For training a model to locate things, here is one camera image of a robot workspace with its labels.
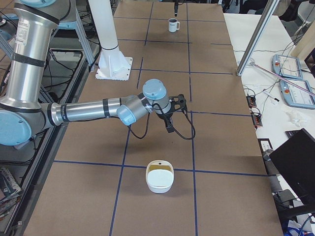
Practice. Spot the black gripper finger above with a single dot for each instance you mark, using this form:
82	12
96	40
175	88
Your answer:
176	6

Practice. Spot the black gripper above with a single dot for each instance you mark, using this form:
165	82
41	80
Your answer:
165	116

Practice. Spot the white ribbed HOME mug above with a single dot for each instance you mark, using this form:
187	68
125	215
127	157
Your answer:
173	25

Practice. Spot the cream plastic bin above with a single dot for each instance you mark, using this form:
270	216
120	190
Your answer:
159	176

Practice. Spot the orange black connector box far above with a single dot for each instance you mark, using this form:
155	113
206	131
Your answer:
251	100

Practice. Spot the orange black connector box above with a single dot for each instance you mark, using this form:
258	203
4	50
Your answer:
256	119
251	100

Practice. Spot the brown paper table cover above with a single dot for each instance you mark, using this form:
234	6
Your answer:
97	183

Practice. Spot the orange black connector box near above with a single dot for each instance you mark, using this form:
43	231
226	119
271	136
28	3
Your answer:
256	119

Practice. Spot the long grabber reach tool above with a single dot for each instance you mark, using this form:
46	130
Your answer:
281	78

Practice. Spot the lower teach pendant tablet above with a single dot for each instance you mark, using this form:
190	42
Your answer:
295	97

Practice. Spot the teach pendant tablet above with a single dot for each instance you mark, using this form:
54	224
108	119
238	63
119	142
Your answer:
288	67
295	97

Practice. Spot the black laptop on desk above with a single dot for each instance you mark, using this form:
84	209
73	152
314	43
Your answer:
295	161

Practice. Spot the upper teach pendant tablet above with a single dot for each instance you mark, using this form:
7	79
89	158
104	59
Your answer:
288	67

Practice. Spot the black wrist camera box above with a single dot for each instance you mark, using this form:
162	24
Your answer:
178	103

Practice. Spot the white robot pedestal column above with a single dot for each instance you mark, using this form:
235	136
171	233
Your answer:
104	23

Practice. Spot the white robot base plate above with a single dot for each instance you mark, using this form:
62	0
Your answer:
113	65

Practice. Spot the grey aluminium post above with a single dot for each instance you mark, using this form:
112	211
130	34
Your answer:
261	25

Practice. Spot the aluminium frame rack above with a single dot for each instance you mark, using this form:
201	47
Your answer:
70	62

